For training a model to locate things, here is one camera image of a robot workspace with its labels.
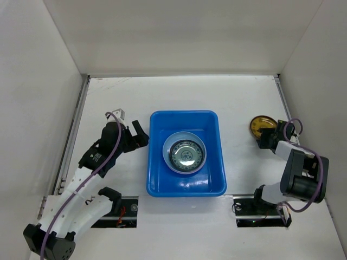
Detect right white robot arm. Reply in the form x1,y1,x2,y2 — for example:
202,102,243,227
251,118,329,214

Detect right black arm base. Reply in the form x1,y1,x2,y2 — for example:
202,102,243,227
232,187,292,228

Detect green floral plate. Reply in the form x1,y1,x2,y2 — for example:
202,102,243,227
168,140,206,174

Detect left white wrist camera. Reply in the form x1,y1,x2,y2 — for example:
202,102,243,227
105,108,126,125

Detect yellow patterned plate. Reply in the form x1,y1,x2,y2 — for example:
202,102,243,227
249,115,277,139

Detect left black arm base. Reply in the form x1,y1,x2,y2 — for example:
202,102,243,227
92,197,139,229

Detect light blue plastic plate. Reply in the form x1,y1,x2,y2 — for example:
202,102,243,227
162,131,207,174

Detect blue plastic bin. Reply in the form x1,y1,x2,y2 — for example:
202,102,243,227
146,110,227,197

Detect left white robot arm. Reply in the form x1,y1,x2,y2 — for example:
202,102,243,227
23,120,149,259

